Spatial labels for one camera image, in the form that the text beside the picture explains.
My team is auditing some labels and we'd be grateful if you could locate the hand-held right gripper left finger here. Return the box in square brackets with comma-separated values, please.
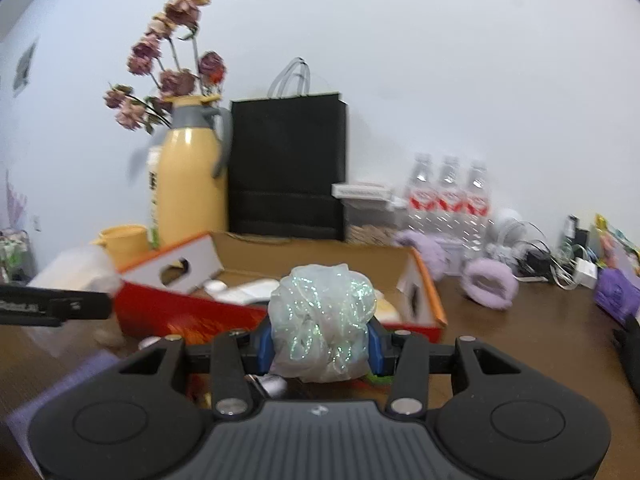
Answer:
[117, 319, 275, 420]

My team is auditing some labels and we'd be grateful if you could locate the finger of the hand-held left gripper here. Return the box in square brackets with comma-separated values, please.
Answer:
[50, 289, 114, 322]

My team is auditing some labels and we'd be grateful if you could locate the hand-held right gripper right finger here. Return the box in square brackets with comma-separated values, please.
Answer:
[367, 321, 522, 420]

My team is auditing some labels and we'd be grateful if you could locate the white and yellow plush toy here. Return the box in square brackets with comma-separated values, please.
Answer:
[375, 290, 403, 324]

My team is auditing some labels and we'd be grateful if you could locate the clear bundle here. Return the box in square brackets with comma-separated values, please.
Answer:
[267, 261, 377, 383]

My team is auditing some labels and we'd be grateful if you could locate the red cardboard box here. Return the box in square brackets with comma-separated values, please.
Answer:
[112, 230, 447, 346]

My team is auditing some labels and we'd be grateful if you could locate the purple woven pouch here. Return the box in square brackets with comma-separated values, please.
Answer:
[5, 350, 126, 476]

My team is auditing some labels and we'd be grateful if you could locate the yellow mug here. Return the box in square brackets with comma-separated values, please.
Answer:
[95, 225, 151, 267]

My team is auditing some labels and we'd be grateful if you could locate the purple fluffy headband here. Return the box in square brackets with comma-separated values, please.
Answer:
[395, 230, 449, 281]
[460, 258, 520, 312]

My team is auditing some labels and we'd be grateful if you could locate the small white tin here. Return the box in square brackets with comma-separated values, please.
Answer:
[440, 240, 467, 277]

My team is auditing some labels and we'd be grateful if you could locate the white milk carton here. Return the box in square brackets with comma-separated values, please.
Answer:
[146, 146, 164, 251]

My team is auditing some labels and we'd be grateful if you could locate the clear snack jar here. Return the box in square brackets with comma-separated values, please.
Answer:
[345, 196, 402, 246]

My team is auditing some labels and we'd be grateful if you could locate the water bottle red label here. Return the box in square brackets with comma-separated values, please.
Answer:
[464, 161, 492, 256]
[437, 156, 464, 241]
[406, 154, 437, 233]

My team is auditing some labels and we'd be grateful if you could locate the yellow thermos jug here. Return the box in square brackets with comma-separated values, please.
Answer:
[157, 95, 234, 248]

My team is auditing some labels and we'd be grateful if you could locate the flat white box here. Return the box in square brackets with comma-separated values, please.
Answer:
[332, 182, 394, 202]

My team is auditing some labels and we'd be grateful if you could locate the black paper bag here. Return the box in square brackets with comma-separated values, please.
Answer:
[229, 57, 348, 242]

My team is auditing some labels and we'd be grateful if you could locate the small white fan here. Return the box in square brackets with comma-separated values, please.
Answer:
[492, 208, 524, 242]

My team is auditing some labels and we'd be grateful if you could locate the white charger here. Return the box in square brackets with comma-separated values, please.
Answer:
[575, 257, 599, 287]

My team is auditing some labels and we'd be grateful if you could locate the small black device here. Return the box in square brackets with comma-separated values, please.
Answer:
[565, 215, 591, 261]

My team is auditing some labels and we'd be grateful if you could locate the dried rose bouquet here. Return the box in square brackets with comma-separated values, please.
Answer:
[104, 0, 227, 133]

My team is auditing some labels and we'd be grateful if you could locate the purple tissue packet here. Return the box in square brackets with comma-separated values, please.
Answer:
[595, 267, 640, 324]

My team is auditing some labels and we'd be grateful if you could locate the black folded umbrella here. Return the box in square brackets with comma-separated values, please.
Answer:
[612, 317, 640, 402]

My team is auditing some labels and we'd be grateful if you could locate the colourful snack packet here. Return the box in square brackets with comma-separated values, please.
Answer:
[595, 214, 640, 272]

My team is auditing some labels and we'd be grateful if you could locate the wire storage cart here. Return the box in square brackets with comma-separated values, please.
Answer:
[0, 227, 37, 287]

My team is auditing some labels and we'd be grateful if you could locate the tangle of cables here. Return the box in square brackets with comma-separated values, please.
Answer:
[515, 230, 596, 289]

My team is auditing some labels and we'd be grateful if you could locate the wall poster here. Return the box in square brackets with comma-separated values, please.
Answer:
[12, 37, 39, 97]

